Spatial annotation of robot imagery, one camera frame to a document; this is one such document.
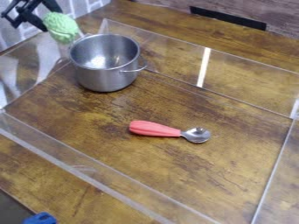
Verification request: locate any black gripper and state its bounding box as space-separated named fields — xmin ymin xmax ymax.
xmin=0 ymin=0 xmax=63 ymax=32

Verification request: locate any green bitter gourd toy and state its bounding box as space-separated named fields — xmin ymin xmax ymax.
xmin=43 ymin=12 xmax=80 ymax=45

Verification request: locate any silver metal pot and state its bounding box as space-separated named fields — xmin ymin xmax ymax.
xmin=69 ymin=33 xmax=147 ymax=92

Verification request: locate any blue object at corner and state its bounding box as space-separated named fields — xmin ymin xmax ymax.
xmin=21 ymin=212 xmax=57 ymax=224

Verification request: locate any clear acrylic barrier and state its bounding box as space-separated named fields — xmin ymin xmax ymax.
xmin=0 ymin=18 xmax=299 ymax=224

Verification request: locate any black strip on wall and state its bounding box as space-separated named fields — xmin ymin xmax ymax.
xmin=189 ymin=6 xmax=267 ymax=31

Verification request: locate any red handled metal spoon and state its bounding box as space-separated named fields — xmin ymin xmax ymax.
xmin=128 ymin=121 xmax=211 ymax=144

